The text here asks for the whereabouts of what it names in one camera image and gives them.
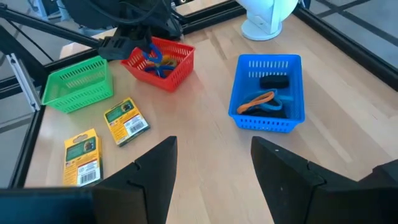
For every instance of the red plastic basket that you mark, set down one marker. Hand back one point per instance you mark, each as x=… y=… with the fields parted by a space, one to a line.
x=174 y=81

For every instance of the blue silicone wristband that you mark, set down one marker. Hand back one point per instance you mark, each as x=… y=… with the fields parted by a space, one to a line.
x=273 y=106
x=287 y=98

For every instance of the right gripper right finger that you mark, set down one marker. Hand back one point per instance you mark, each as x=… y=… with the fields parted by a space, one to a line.
x=304 y=199

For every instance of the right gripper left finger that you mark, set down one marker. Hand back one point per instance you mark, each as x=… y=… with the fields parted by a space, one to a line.
x=130 y=202

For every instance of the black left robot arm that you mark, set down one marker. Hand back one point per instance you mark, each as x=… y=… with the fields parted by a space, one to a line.
x=93 y=12

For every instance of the silver aluminium bracket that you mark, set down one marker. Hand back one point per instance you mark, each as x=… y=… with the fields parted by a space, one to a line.
x=23 y=81

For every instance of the blue plastic basket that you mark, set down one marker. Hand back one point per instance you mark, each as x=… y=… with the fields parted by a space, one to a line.
x=267 y=124

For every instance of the orange silicone wristband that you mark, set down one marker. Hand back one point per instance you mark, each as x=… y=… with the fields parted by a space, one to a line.
x=255 y=101

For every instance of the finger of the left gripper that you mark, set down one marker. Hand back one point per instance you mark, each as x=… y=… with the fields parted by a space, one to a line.
x=118 y=48
x=145 y=43

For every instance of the black silicone wristband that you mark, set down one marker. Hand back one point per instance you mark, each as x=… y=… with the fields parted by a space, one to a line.
x=267 y=114

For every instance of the green plastic basket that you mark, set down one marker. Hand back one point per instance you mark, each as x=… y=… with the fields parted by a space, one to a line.
x=77 y=90

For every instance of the yellow green crayon box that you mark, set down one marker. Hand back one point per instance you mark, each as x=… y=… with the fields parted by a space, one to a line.
x=124 y=123
x=82 y=158

